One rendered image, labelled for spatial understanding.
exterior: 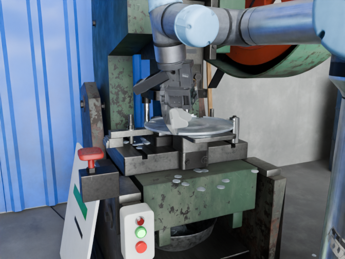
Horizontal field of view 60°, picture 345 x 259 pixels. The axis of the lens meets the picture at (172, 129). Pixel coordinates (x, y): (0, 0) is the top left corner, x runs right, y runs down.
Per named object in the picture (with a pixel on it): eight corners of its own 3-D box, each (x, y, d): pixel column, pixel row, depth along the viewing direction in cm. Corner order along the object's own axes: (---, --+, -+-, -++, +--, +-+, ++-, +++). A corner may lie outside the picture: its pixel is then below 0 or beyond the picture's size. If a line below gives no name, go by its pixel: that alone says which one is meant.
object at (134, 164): (247, 158, 107) (248, 142, 106) (124, 177, 90) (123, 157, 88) (206, 139, 134) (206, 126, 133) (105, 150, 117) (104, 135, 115)
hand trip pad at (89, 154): (106, 181, 76) (104, 152, 74) (81, 185, 73) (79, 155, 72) (101, 172, 82) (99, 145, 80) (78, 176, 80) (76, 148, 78)
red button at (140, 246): (147, 252, 73) (147, 241, 73) (136, 255, 72) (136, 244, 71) (146, 249, 74) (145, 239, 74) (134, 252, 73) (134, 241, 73)
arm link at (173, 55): (148, 48, 69) (160, 38, 76) (151, 67, 71) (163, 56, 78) (179, 47, 67) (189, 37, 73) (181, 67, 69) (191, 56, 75)
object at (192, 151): (236, 178, 87) (238, 132, 85) (193, 185, 82) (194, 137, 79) (196, 154, 110) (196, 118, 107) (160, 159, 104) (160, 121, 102)
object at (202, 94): (208, 105, 105) (208, 89, 104) (154, 108, 97) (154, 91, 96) (188, 99, 119) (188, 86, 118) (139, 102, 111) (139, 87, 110)
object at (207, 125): (225, 139, 79) (225, 136, 79) (128, 131, 89) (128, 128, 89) (239, 120, 106) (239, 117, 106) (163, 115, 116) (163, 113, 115)
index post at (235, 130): (239, 142, 105) (240, 115, 103) (232, 143, 104) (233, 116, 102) (234, 141, 108) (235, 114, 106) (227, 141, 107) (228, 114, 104)
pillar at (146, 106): (150, 129, 112) (150, 92, 109) (145, 130, 111) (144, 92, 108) (148, 128, 114) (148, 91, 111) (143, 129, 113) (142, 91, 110)
